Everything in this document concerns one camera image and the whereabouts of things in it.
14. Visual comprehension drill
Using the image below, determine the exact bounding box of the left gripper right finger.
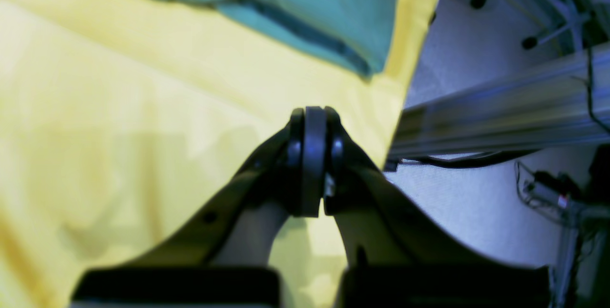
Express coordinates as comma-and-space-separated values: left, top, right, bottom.
324, 108, 528, 270

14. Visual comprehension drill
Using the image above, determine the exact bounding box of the orange table cloth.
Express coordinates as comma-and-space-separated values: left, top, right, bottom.
0, 0, 438, 308

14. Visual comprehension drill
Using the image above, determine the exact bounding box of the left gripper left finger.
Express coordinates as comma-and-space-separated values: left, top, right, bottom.
126, 107, 328, 268

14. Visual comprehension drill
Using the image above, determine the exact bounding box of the aluminium table frame rail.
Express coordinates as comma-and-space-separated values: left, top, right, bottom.
387, 43, 610, 159

